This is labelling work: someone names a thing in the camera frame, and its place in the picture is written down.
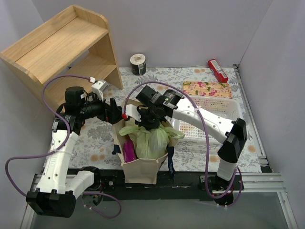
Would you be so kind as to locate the white plastic basket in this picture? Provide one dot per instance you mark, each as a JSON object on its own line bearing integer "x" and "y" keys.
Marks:
{"x": 218, "y": 114}

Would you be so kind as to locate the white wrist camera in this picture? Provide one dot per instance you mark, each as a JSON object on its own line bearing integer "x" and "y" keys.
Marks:
{"x": 131, "y": 111}
{"x": 98, "y": 88}

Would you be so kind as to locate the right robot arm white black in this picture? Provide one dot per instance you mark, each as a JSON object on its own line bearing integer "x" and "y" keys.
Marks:
{"x": 231, "y": 134}

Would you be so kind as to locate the purple snack packet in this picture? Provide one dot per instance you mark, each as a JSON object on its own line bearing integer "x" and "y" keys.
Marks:
{"x": 129, "y": 152}

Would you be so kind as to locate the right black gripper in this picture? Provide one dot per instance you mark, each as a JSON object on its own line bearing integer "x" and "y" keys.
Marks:
{"x": 150, "y": 121}

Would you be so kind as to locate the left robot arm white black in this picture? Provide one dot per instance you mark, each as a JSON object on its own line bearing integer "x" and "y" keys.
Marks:
{"x": 53, "y": 195}

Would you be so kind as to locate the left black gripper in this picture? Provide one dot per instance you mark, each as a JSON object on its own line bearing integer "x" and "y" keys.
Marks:
{"x": 113, "y": 109}

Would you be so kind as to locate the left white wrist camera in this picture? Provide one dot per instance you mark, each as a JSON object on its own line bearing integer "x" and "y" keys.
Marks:
{"x": 98, "y": 88}

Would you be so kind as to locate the black label tape roll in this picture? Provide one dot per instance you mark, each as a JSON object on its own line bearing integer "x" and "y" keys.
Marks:
{"x": 138, "y": 64}

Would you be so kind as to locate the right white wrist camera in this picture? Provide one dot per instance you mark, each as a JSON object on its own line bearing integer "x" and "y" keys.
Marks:
{"x": 131, "y": 111}

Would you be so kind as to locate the beige canvas tote bag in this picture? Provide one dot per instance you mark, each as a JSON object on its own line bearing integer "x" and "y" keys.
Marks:
{"x": 140, "y": 171}

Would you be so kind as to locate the floral table mat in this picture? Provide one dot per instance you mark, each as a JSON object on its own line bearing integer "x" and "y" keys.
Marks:
{"x": 95, "y": 144}

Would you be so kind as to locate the red rectangular box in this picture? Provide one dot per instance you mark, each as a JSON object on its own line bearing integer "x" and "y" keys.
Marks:
{"x": 218, "y": 72}

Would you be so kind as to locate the floral rectangular tray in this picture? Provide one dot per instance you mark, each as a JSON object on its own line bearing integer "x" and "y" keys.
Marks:
{"x": 199, "y": 88}

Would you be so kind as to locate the wooden two-tier shelf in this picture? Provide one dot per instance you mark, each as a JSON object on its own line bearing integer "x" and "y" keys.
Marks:
{"x": 73, "y": 44}

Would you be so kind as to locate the light green plastic bag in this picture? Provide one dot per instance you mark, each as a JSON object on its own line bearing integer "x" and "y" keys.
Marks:
{"x": 151, "y": 144}

